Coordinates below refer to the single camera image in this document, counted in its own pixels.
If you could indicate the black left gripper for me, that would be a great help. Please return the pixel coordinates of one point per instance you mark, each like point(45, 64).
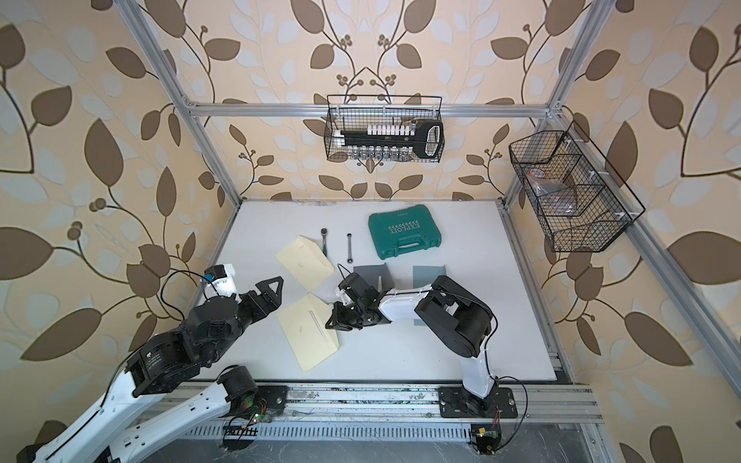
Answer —
point(261, 311)

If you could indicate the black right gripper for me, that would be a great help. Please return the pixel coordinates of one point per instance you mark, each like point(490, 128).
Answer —
point(336, 316)

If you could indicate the cream envelope brown seal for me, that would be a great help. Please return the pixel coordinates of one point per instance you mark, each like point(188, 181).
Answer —
point(306, 262)

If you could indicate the cream envelope green seal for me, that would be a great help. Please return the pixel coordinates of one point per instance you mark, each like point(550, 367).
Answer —
point(303, 324)

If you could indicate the light blue-grey envelope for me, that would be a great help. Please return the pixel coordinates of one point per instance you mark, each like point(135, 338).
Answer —
point(424, 275)

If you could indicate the dark grey envelope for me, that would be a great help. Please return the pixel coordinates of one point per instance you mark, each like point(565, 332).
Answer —
point(369, 274)

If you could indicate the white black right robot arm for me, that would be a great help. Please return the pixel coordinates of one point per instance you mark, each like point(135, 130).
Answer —
point(459, 319)

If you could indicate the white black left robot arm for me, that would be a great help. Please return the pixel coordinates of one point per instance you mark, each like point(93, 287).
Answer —
point(109, 431)

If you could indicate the silver ratchet wrench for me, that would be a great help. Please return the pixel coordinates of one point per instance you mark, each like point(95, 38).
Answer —
point(349, 249)

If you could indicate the green plastic tool case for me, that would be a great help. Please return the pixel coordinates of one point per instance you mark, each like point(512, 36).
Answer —
point(401, 232)

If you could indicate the left small circuit board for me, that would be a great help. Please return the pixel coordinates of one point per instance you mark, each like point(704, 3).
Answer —
point(239, 432)

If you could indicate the small circuit board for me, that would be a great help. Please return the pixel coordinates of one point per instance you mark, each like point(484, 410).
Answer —
point(486, 440)
point(239, 432)

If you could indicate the right small circuit board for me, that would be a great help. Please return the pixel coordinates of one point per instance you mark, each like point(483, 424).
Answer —
point(486, 440)

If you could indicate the black socket set holder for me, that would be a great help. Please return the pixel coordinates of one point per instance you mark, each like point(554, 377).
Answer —
point(408, 141)

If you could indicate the plastic bag in basket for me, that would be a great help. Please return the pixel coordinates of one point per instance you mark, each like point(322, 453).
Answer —
point(555, 198)

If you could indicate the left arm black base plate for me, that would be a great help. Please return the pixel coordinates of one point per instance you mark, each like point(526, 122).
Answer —
point(270, 398)

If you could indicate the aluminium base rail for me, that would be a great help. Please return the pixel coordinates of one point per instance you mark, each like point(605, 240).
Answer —
point(401, 412)

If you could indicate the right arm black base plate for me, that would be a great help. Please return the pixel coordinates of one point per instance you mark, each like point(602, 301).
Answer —
point(458, 403)

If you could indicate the black wire basket back wall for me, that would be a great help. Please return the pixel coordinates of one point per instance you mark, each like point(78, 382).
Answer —
point(353, 110)

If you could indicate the black wire basket wall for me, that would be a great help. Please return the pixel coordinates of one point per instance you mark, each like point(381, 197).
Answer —
point(353, 110)
point(607, 206)

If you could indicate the black wire basket right wall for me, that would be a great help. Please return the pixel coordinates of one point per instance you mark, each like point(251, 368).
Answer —
point(607, 206)

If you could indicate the aluminium frame post left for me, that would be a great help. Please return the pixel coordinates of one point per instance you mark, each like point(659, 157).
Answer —
point(134, 18)

